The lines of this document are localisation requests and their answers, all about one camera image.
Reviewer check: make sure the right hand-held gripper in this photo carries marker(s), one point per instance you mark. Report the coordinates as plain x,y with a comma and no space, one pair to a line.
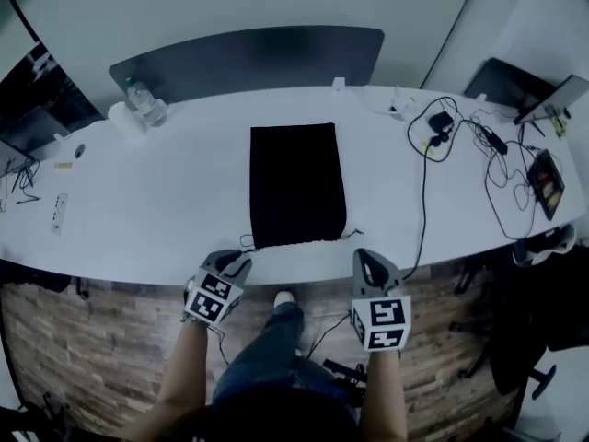
384,320

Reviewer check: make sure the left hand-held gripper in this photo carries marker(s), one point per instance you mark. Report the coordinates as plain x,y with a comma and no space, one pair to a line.
209,299

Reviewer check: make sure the person's left forearm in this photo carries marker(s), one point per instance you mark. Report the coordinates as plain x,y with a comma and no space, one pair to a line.
184,375

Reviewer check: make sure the person's right forearm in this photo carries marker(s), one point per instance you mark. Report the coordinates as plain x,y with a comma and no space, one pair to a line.
385,394

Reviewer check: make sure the black device on floor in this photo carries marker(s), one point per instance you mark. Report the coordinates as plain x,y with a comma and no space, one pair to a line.
345,371

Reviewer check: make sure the person's white shoe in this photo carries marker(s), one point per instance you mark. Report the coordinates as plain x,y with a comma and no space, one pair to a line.
284,298

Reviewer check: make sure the person's blue jeans leg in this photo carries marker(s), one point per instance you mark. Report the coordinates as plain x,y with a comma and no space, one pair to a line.
271,352

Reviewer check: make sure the black office chair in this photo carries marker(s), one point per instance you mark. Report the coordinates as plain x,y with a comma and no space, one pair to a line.
529,320

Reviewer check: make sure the white power strip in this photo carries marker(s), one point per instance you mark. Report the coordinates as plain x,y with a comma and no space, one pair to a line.
59,213

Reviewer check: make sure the white headset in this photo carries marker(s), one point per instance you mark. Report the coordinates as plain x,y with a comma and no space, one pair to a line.
550,244

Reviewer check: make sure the black plug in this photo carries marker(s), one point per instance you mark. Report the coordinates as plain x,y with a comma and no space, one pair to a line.
439,138

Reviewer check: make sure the yellow label strip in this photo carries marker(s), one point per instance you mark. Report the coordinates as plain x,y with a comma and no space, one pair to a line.
63,166

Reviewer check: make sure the white paper roll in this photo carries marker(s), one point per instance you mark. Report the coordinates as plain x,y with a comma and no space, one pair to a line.
125,120

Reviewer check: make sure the clear plastic water bottle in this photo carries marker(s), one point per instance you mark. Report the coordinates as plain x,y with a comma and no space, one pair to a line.
145,104

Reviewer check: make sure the small black adapter box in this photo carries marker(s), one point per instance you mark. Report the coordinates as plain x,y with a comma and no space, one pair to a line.
440,120

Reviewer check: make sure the black power brick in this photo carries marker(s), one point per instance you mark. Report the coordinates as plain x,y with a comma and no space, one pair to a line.
494,141

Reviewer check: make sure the black tablet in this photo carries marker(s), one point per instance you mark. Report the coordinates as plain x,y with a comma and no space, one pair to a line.
546,184

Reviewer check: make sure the dark desk divider panel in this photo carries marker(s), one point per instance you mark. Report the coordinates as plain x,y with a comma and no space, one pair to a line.
248,62

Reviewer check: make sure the white divider clip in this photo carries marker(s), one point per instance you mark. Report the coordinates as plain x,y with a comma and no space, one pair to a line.
338,84

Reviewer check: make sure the green circuit board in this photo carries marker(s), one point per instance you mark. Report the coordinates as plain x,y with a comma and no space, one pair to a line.
558,122

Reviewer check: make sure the dark storage shelf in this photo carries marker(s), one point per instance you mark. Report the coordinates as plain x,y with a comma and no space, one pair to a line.
46,85

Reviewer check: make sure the grey monitor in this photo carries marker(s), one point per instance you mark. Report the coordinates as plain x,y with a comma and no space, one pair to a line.
559,99

